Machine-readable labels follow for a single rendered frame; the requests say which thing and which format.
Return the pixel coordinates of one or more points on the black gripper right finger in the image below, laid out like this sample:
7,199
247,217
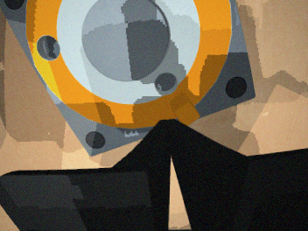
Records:
221,187

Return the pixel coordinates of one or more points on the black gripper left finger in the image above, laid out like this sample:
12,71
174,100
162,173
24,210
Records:
133,195

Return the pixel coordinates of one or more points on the round orange and white plate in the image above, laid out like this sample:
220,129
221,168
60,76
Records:
199,38

